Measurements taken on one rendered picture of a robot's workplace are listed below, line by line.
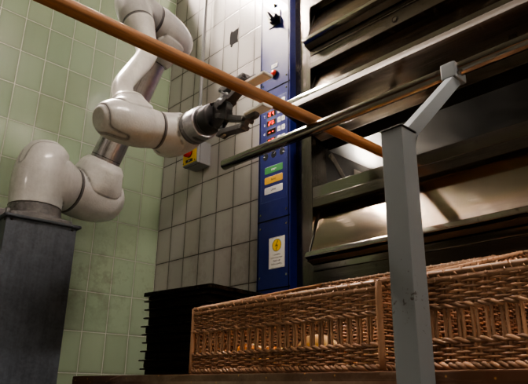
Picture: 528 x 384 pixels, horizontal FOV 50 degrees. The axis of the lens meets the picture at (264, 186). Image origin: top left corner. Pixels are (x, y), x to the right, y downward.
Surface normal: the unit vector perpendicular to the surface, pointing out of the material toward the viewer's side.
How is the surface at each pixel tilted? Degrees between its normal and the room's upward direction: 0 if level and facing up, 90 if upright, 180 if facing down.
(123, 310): 90
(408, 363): 90
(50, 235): 90
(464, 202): 70
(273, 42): 90
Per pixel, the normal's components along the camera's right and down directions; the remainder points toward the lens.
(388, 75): -0.15, 0.88
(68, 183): 0.89, -0.11
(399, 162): -0.72, -0.25
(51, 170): 0.65, -0.28
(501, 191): -0.67, -0.55
